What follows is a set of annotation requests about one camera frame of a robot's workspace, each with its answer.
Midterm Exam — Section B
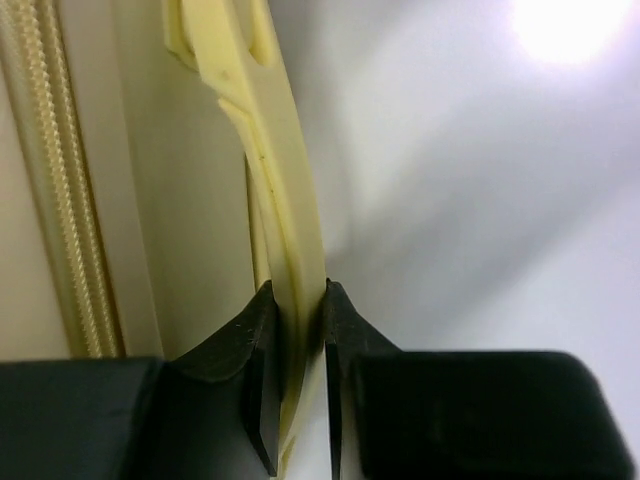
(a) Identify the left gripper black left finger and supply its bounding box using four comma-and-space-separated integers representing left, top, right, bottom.
1, 283, 280, 479

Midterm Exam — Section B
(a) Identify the pale yellow suitcase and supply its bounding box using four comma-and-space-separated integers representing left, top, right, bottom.
1, 1, 326, 479

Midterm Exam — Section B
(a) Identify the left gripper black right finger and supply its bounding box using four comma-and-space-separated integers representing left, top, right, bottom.
322, 282, 623, 479

